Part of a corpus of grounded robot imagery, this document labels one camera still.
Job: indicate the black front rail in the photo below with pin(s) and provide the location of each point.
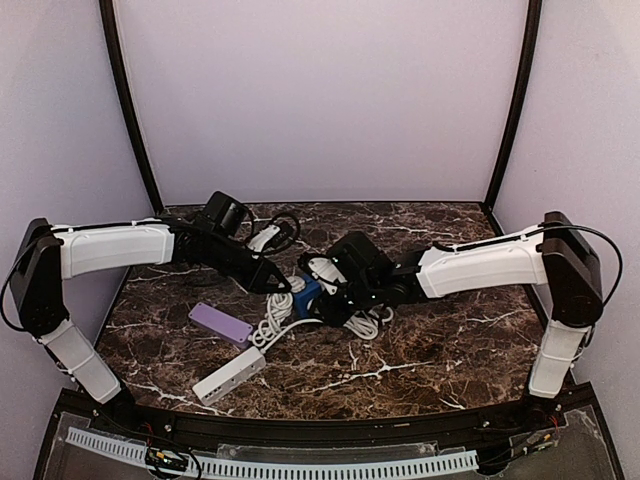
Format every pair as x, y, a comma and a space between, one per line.
468, 427

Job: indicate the dark blue cube socket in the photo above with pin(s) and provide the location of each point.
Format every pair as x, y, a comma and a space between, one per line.
304, 289

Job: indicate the white slotted cable duct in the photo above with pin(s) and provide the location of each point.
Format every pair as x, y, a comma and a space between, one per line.
244, 462

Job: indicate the black frame post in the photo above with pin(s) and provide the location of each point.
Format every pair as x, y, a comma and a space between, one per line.
523, 72
116, 59

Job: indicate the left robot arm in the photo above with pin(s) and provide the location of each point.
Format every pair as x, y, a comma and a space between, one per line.
49, 255

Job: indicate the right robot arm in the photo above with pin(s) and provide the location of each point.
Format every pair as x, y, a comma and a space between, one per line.
553, 253

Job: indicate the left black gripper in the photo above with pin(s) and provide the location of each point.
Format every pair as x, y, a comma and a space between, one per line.
255, 273

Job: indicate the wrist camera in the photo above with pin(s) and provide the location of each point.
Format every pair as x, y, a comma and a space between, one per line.
223, 214
359, 259

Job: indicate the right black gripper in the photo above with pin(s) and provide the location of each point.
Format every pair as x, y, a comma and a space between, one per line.
329, 304

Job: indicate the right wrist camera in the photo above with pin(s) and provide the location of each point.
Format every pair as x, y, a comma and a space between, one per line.
359, 259

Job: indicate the purple power strip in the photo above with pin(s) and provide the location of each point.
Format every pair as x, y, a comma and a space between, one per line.
223, 325

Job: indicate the left circuit board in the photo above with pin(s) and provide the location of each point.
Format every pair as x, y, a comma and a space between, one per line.
166, 459

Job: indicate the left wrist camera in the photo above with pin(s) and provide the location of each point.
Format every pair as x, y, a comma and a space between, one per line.
223, 214

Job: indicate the left black frame post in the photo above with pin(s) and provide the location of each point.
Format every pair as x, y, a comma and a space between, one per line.
116, 59

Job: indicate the white power strip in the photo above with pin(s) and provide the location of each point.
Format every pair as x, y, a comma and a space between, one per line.
230, 376

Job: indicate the right black frame post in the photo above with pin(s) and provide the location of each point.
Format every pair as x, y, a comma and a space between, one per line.
523, 72

